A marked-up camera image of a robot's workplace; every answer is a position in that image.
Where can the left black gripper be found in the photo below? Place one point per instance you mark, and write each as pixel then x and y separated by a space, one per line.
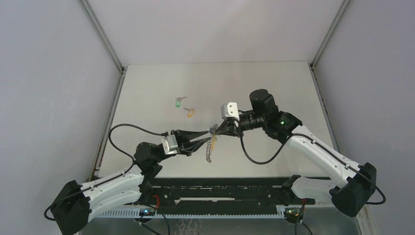
pixel 184 147

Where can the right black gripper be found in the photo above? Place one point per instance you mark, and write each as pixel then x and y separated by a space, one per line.
pixel 228 130

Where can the yellow tag key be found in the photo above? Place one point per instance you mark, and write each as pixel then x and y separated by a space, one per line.
pixel 213 141

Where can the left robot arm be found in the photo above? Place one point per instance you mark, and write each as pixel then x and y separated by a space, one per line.
pixel 78 204

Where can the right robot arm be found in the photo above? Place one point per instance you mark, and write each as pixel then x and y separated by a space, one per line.
pixel 350 185

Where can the orange tag key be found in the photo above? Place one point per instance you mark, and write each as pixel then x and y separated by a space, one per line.
pixel 190 112

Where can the green tag key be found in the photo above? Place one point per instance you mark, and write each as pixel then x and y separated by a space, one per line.
pixel 178 101

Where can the left circuit board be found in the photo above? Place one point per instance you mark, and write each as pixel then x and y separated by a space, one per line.
pixel 147 212

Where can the circuit board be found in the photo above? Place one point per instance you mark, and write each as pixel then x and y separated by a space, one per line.
pixel 147 212
pixel 294 213

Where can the right circuit board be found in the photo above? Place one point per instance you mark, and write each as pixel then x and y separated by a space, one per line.
pixel 294 213

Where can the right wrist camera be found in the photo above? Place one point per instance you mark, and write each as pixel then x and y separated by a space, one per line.
pixel 230 111

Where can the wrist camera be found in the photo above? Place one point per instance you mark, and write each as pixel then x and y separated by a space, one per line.
pixel 170 145
pixel 230 111

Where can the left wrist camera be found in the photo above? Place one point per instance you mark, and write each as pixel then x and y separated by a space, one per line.
pixel 170 145

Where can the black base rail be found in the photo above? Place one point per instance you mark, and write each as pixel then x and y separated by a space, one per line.
pixel 202 195

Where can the white cable duct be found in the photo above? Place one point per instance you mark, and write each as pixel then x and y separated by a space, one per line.
pixel 276 212

